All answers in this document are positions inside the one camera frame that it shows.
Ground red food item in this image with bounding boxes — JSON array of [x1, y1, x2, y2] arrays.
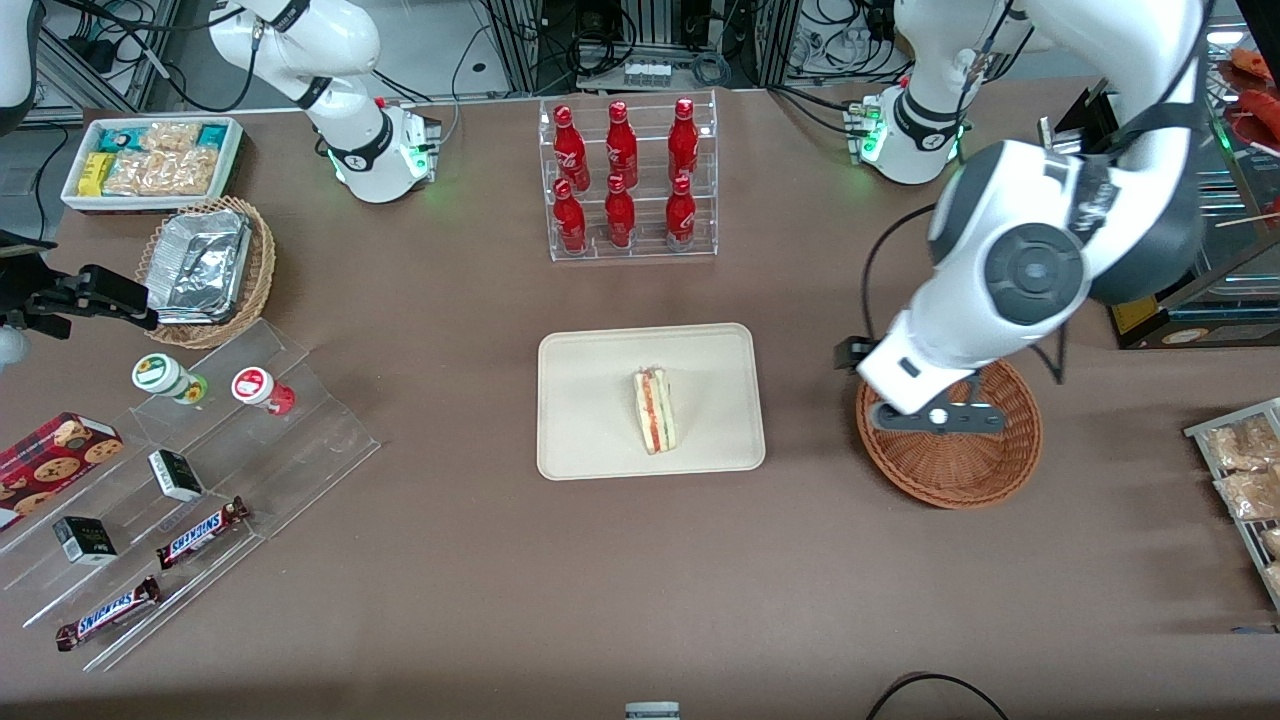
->
[[1235, 90, 1280, 151], [1225, 45, 1280, 83]]

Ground black box device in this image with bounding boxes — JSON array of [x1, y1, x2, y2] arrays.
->
[[1038, 80, 1121, 156]]

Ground Snickers chocolate bar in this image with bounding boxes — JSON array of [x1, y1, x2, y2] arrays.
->
[[55, 575, 162, 653], [155, 497, 252, 571]]

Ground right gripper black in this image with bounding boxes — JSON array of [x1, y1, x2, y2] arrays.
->
[[0, 232, 160, 336]]

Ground clear snack bag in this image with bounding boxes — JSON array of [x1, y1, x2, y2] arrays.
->
[[140, 121, 201, 153], [160, 146, 221, 196], [103, 150, 166, 197]]

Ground brown wicker basket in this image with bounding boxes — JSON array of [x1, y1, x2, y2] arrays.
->
[[855, 358, 1044, 511]]

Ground small black carton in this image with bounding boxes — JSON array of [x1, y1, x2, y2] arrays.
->
[[52, 516, 119, 567], [148, 449, 205, 503]]

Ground white plastic snack bin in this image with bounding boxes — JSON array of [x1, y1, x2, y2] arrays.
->
[[60, 115, 246, 216]]

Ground green lid jar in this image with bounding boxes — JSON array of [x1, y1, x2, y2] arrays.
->
[[131, 353, 210, 406]]

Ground red cola bottle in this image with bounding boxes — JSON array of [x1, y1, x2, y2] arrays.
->
[[552, 178, 588, 254], [604, 173, 637, 249], [605, 100, 639, 186], [551, 104, 592, 191], [668, 97, 700, 181], [665, 175, 697, 249]]

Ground triangular sandwich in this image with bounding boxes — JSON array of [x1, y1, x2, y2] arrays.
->
[[632, 367, 679, 456]]

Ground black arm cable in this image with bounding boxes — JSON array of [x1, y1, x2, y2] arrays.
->
[[860, 203, 941, 346]]

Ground red lid jar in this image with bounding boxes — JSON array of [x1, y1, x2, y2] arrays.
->
[[231, 366, 297, 417]]

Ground grey metal snack rack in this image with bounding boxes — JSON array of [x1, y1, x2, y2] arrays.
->
[[1184, 398, 1280, 613]]

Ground black looped table cable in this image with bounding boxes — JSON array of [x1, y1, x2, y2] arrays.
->
[[865, 672, 1011, 720]]

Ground clear acrylic bottle rack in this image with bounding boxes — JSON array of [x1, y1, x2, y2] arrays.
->
[[538, 89, 719, 264]]

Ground cream plastic tray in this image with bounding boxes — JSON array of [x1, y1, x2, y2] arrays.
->
[[537, 322, 768, 482]]

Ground red tartan cookie box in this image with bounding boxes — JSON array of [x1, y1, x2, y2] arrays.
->
[[0, 411, 125, 533]]

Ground clear acrylic stepped shelf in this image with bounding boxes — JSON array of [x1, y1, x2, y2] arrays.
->
[[0, 318, 382, 674]]

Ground light wicker basket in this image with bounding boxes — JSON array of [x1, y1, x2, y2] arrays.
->
[[135, 195, 277, 351]]

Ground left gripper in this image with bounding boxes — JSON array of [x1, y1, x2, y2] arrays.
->
[[835, 312, 979, 416]]

